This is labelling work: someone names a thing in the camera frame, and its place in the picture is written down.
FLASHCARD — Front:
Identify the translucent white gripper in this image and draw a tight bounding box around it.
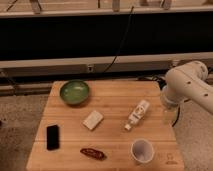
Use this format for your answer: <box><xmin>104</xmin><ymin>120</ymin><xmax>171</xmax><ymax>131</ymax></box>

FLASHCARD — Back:
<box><xmin>160</xmin><ymin>85</ymin><xmax>183</xmax><ymax>125</ymax></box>

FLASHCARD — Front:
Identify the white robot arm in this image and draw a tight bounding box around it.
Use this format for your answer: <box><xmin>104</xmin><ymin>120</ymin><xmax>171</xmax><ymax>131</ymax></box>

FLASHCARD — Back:
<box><xmin>160</xmin><ymin>61</ymin><xmax>213</xmax><ymax>124</ymax></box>

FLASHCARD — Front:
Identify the green ceramic bowl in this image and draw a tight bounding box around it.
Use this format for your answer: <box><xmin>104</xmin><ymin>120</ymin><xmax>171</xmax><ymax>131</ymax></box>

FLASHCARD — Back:
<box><xmin>60</xmin><ymin>80</ymin><xmax>90</xmax><ymax>105</ymax></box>

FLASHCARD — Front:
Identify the white paper cup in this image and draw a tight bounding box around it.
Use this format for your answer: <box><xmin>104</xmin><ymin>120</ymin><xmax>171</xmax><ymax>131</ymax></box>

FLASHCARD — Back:
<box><xmin>130</xmin><ymin>138</ymin><xmax>155</xmax><ymax>164</ymax></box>

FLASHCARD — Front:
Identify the white soap bar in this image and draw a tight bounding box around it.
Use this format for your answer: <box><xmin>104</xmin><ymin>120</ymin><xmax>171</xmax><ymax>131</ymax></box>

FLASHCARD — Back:
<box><xmin>83</xmin><ymin>110</ymin><xmax>104</xmax><ymax>130</ymax></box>

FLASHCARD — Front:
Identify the brown snack wrapper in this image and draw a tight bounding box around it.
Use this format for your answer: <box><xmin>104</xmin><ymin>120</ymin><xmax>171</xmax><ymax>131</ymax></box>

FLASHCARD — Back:
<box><xmin>80</xmin><ymin>148</ymin><xmax>107</xmax><ymax>160</ymax></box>

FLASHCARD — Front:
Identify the black phone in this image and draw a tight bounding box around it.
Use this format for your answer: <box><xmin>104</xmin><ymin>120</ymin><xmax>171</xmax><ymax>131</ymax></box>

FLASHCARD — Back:
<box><xmin>47</xmin><ymin>125</ymin><xmax>59</xmax><ymax>150</ymax></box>

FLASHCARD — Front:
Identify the black floor cable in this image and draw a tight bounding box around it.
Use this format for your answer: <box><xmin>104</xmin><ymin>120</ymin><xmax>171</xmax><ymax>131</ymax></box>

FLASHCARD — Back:
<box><xmin>138</xmin><ymin>75</ymin><xmax>183</xmax><ymax>128</ymax></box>

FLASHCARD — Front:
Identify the black hanging cable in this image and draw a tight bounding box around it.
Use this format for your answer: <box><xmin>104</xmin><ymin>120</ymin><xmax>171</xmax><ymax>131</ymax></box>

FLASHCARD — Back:
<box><xmin>101</xmin><ymin>4</ymin><xmax>135</xmax><ymax>74</ymax></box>

